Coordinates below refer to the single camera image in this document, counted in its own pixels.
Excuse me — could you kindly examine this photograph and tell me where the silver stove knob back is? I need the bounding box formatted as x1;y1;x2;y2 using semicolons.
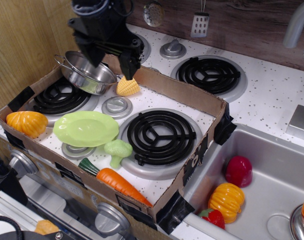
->
160;39;187;60

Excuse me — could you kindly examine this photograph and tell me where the black cable bottom left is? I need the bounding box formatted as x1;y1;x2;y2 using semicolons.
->
0;215;23;240

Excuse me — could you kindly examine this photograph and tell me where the back right black burner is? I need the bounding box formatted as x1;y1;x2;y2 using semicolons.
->
177;57;241;95

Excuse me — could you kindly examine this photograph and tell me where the hanging silver strainer ladle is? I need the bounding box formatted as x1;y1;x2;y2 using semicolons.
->
143;0;165;28

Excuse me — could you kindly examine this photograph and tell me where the small steel pot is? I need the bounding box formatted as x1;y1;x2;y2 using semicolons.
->
54;51;117;96

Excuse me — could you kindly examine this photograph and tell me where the hanging silver slotted spatula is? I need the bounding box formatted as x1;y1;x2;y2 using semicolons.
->
190;0;210;38

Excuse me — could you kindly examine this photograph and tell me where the silver oven knob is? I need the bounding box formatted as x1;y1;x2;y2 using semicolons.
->
94;202;130;238
9;149;38;178

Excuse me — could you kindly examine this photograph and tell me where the silver sink drain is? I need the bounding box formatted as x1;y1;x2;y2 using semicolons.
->
290;204;304;240

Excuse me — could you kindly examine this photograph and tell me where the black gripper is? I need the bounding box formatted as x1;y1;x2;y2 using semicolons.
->
68;0;144;80

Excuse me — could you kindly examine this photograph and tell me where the silver sink basin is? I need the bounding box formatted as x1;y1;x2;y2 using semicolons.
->
184;124;304;240

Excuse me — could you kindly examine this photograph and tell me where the front right black burner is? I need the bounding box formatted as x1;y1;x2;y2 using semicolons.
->
126;109;197;166

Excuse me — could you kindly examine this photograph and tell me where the orange toy piece bottom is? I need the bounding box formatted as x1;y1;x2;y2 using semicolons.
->
34;219;59;235

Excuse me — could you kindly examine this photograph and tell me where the orange toy pumpkin on stove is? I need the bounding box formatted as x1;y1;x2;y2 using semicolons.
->
6;111;48;139

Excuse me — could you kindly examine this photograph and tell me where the orange toy pumpkin in sink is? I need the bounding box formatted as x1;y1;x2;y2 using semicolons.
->
207;183;245;224

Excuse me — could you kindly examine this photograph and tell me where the silver faucet base plate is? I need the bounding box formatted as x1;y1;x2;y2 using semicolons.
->
286;104;304;139

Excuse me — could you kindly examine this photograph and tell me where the cardboard fence with black tape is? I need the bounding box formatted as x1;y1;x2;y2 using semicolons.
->
0;67;229;237

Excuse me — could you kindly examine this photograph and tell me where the orange toy carrot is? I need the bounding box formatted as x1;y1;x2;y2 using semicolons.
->
78;158;152;207

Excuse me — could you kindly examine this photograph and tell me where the light green toy broccoli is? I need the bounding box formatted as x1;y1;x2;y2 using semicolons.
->
104;139;133;169

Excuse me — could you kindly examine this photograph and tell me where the yellow toy corn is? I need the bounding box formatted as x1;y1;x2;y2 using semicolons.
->
116;76;140;97

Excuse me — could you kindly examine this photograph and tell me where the silver faucet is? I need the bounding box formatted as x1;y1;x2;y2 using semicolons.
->
283;2;304;49

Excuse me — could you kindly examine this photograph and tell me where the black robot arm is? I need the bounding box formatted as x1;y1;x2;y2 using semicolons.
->
68;0;144;80

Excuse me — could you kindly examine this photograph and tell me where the silver stove knob centre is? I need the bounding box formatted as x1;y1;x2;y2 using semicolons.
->
101;96;133;120

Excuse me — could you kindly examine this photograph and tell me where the silver oven knob right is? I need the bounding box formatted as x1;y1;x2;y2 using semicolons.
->
94;202;130;238

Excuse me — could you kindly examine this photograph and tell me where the light green plastic plate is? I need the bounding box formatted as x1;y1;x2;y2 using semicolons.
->
53;111;119;147

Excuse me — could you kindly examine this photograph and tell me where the silver oven knob left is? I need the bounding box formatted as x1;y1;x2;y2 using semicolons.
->
9;149;38;178

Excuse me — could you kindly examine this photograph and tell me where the red toy strawberry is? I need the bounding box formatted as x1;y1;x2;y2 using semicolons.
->
198;208;225;230

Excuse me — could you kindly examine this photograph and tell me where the silver stove knob under plate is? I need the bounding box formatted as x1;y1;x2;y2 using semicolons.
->
61;143;96;160

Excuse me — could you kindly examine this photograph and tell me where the front left black burner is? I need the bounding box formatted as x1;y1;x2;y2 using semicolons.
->
32;77;91;115

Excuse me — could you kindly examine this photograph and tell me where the dark red toy vegetable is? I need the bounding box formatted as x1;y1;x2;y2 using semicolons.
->
225;155;253;188

